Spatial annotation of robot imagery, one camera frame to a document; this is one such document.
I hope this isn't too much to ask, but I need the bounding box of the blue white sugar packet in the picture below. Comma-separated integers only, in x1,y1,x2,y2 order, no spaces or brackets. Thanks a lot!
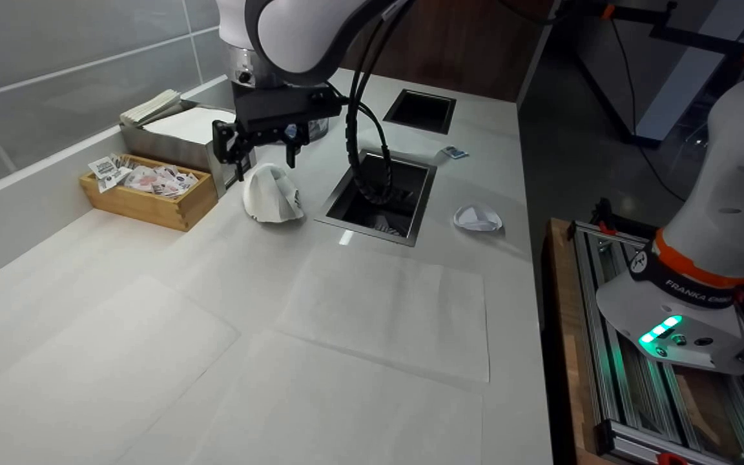
433,145,470,166

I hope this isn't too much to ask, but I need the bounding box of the wooden base board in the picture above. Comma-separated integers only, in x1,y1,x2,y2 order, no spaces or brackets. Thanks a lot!
543,218,607,465

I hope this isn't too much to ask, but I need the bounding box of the grey panel board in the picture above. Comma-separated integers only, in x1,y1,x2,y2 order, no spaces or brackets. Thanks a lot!
633,0,744,145

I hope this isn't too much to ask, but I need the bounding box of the flat translucent paper sheet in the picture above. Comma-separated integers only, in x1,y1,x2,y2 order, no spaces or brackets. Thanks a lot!
269,245,491,387

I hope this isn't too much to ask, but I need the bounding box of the black printed white packet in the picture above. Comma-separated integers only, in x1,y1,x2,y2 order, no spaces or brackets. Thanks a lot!
85,153,131,195

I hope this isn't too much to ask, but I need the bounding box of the wooden packet box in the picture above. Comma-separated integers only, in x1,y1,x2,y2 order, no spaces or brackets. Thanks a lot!
78,153,222,233

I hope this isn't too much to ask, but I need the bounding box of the white cone-shaped paper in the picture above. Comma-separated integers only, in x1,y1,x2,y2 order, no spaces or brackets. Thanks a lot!
240,161,308,227

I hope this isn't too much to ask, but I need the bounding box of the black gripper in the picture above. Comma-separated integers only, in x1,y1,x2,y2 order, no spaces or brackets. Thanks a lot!
209,78,346,191

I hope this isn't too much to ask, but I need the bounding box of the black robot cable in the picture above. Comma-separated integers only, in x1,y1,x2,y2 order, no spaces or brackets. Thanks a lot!
340,0,417,213

